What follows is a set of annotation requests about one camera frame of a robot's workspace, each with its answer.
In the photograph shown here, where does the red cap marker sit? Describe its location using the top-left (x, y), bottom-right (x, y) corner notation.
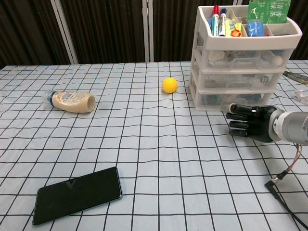
top-left (211, 5), bottom-right (220, 37)

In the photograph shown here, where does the clear bottom drawer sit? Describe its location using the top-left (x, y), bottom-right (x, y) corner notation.
top-left (196, 92), bottom-right (272, 109)

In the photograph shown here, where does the small white ball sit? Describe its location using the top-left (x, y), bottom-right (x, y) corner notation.
top-left (271, 55), bottom-right (283, 67)

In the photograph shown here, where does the white plastic drawer organizer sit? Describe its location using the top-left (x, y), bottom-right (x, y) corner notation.
top-left (189, 5), bottom-right (303, 111)

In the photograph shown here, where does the black smartphone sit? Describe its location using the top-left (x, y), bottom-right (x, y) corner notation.
top-left (32, 166), bottom-right (123, 226)

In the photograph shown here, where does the blue plastic packet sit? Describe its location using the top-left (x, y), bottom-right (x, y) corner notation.
top-left (247, 20), bottom-right (265, 37)

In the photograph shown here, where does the clear drawer with white ball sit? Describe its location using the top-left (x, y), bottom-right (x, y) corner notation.
top-left (197, 48), bottom-right (289, 70)

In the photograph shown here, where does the black folding screen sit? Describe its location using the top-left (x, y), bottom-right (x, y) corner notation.
top-left (0, 0), bottom-right (308, 66)

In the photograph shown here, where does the white plastic clip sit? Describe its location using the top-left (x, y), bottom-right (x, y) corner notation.
top-left (293, 89), bottom-right (308, 104)

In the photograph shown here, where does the mayonnaise squeeze bottle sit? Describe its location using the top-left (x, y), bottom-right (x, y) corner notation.
top-left (42, 90), bottom-right (96, 114)

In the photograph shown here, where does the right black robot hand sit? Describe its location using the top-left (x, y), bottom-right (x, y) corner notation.
top-left (226, 103), bottom-right (277, 144)

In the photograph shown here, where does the white crumpled tissue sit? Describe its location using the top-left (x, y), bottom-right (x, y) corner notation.
top-left (208, 51), bottom-right (226, 62)

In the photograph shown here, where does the green tea packet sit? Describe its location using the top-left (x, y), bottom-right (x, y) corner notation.
top-left (247, 0), bottom-right (292, 24)

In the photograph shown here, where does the blue cap marker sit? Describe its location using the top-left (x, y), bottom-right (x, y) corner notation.
top-left (218, 8), bottom-right (228, 37)

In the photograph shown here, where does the yellow snack packet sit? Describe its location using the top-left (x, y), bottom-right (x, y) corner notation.
top-left (225, 19), bottom-right (243, 38)

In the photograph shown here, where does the yellow ball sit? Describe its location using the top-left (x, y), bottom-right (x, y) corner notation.
top-left (162, 77), bottom-right (179, 94)

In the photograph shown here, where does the blue checkered tablecloth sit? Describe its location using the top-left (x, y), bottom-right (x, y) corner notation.
top-left (0, 60), bottom-right (308, 231)

